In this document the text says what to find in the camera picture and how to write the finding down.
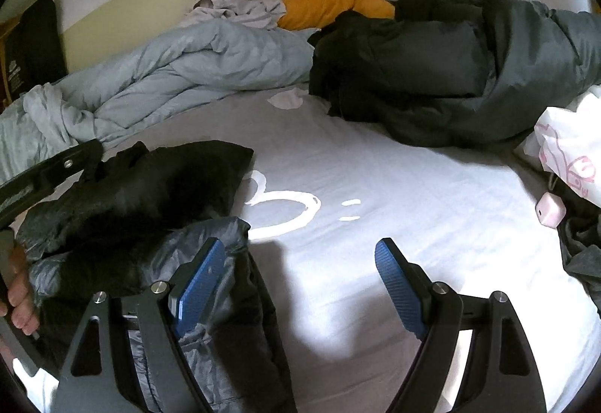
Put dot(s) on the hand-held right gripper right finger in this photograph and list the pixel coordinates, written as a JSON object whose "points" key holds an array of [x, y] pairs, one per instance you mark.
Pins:
{"points": [[399, 291]]}

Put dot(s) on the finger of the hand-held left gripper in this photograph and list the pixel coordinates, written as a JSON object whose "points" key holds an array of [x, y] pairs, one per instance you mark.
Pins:
{"points": [[65, 164]]}

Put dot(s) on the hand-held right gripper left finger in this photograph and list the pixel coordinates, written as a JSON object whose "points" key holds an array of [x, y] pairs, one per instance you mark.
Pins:
{"points": [[202, 286]]}

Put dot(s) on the thin black down jacket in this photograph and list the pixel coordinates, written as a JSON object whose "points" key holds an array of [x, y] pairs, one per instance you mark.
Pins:
{"points": [[141, 187]]}

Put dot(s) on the person's left hand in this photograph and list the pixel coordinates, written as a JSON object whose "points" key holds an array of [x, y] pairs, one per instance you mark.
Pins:
{"points": [[21, 295]]}

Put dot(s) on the light grey duvet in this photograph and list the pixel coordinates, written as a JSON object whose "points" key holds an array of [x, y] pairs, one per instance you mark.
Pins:
{"points": [[188, 61]]}

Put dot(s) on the dark grey cloth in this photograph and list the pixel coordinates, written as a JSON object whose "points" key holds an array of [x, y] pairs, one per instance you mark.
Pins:
{"points": [[584, 248]]}

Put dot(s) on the crumpled white cloth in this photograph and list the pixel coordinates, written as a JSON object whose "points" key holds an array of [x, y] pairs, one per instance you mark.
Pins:
{"points": [[230, 2]]}

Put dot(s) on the black fleece garment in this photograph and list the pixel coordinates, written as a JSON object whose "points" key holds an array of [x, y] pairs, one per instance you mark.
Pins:
{"points": [[361, 21]]}

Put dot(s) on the dark green padded coat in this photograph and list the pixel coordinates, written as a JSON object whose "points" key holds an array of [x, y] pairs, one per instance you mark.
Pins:
{"points": [[526, 47]]}

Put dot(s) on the orange pillow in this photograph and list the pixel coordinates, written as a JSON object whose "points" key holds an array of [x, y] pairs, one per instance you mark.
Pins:
{"points": [[314, 9]]}

